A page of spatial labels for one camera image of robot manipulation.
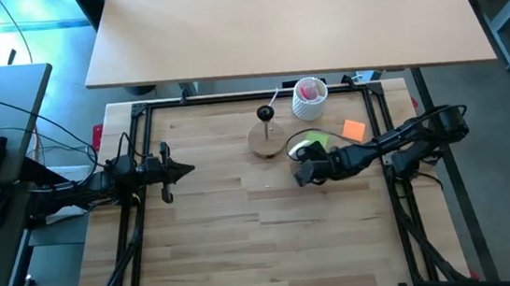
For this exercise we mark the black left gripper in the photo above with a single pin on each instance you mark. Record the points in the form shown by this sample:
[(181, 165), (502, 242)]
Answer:
[(167, 177)]

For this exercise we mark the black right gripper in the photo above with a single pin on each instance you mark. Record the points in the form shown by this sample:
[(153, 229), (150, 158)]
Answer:
[(332, 163)]

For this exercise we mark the wooden-base lamp stand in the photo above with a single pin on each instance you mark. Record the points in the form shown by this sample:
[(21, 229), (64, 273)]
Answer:
[(266, 142)]

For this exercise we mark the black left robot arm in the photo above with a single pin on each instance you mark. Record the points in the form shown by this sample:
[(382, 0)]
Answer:
[(117, 175)]

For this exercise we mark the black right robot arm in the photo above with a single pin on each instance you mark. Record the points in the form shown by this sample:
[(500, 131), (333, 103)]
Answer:
[(400, 138)]

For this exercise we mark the white lattice pen cup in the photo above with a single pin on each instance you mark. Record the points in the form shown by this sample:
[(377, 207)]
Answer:
[(308, 109)]

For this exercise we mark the orange sticky note pad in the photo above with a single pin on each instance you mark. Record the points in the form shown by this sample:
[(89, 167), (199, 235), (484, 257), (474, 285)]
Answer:
[(353, 130)]

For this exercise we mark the pink highlighter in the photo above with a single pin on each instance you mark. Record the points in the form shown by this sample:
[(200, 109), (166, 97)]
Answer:
[(305, 93)]

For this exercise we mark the white stick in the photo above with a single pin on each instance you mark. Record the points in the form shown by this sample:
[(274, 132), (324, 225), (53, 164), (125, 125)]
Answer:
[(274, 97)]

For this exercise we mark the red clamp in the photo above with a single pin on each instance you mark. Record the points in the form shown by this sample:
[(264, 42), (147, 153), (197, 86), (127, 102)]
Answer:
[(415, 101), (98, 137)]

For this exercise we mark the black diagonal support bar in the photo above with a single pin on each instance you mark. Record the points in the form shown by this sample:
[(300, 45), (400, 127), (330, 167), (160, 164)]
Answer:
[(40, 175)]

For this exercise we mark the large light wooden desk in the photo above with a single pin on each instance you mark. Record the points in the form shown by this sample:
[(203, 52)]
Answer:
[(272, 28)]

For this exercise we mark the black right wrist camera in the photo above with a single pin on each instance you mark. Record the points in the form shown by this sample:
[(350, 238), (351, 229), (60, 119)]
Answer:
[(316, 148)]

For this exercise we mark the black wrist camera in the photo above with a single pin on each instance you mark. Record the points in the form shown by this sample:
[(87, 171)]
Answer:
[(151, 165), (316, 148)]

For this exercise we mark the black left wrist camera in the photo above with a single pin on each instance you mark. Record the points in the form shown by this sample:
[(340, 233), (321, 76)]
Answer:
[(151, 165)]

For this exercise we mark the black aluminium table frame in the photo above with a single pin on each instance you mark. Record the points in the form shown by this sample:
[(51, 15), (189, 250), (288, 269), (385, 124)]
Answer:
[(213, 101)]

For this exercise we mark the black floor rail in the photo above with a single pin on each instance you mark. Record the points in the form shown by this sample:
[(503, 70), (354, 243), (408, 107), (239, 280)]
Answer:
[(455, 180)]

